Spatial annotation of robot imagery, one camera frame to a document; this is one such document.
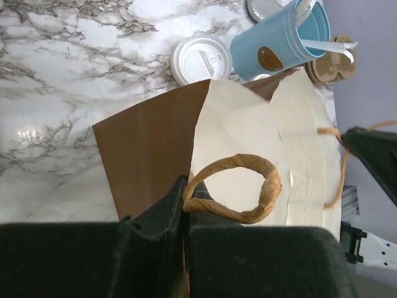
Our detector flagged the stacked cardboard cup carriers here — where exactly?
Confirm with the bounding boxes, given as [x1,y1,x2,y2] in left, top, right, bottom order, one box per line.
[305,52,357,84]

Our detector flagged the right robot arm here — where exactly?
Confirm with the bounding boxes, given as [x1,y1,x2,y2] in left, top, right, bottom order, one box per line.
[340,120,396,271]

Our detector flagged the light blue plastic tumbler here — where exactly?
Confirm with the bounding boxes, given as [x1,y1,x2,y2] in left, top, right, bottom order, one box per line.
[230,1,331,81]

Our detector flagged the white lid stack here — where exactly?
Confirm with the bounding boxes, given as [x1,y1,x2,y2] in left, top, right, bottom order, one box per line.
[170,35,233,86]

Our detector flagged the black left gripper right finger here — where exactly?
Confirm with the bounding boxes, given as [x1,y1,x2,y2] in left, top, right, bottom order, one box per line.
[185,179,357,298]

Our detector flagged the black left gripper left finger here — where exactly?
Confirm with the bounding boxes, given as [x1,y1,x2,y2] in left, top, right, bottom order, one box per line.
[1,176,187,297]

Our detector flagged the brown paper bag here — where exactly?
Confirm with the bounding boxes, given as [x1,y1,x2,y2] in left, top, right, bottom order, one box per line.
[92,66,397,298]

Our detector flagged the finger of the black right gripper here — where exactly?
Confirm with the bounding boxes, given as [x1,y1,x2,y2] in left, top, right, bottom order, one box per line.
[341,127,397,204]

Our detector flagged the white plastic stirrer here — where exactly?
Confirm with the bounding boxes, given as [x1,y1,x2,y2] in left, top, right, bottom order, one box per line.
[295,0,358,64]

